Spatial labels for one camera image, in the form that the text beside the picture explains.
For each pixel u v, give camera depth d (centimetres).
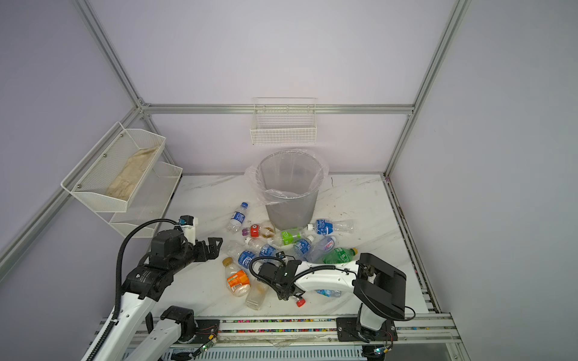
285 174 97
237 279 82
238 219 96
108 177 78
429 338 73
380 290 43
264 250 86
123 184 76
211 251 67
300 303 78
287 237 91
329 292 79
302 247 88
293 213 92
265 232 98
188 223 65
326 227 94
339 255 88
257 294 81
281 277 63
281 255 76
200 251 66
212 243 68
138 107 91
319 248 88
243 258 84
